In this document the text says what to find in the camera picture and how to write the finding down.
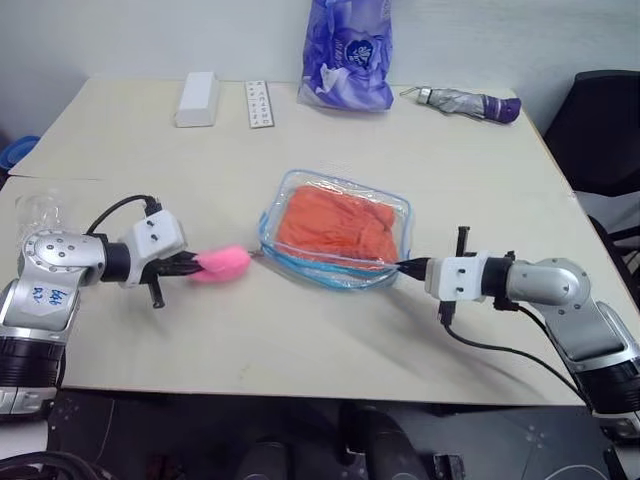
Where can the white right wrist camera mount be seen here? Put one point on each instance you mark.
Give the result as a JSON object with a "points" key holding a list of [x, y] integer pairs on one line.
{"points": [[457, 277]]}

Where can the pink fluffy pompom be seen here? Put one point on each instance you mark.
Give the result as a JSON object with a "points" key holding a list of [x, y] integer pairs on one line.
{"points": [[222, 264]]}

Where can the clear blue-trimmed plastic pouch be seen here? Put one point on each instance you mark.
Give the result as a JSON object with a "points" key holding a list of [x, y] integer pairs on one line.
{"points": [[345, 277]]}

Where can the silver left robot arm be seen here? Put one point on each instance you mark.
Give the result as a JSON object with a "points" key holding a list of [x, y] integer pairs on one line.
{"points": [[47, 265]]}

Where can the white remote control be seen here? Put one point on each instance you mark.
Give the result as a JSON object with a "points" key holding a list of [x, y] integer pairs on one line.
{"points": [[259, 104]]}

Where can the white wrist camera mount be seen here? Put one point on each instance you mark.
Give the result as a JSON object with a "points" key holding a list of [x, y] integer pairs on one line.
{"points": [[457, 277], [157, 235]]}

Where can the clear plastic cup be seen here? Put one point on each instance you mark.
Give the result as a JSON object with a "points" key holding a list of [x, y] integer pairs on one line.
{"points": [[42, 210]]}

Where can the purple plastic bag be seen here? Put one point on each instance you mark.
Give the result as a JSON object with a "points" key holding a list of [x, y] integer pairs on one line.
{"points": [[345, 55]]}

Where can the blue plastic container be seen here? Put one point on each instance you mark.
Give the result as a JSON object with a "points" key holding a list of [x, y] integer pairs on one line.
{"points": [[17, 152]]}

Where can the white rectangular box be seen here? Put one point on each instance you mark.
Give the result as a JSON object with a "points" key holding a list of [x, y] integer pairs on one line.
{"points": [[197, 99]]}

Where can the large dark rounded shape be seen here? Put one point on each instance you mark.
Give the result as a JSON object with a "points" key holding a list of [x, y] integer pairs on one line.
{"points": [[377, 440]]}

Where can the black office chair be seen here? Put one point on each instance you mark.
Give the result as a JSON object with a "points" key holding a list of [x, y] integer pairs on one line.
{"points": [[597, 135]]}

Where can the silver purple folded umbrella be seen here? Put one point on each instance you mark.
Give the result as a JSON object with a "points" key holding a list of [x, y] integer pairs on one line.
{"points": [[465, 102]]}

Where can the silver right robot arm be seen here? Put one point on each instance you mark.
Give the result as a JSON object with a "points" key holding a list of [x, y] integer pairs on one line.
{"points": [[560, 287]]}

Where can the orange cloth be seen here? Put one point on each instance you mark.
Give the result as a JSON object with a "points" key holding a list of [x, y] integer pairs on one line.
{"points": [[335, 225]]}

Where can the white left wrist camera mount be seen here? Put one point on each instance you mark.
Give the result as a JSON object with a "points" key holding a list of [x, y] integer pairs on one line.
{"points": [[157, 235]]}

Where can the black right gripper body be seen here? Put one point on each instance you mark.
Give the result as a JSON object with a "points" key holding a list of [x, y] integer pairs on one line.
{"points": [[463, 242]]}

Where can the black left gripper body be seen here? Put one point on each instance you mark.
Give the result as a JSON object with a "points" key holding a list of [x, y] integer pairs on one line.
{"points": [[156, 292]]}

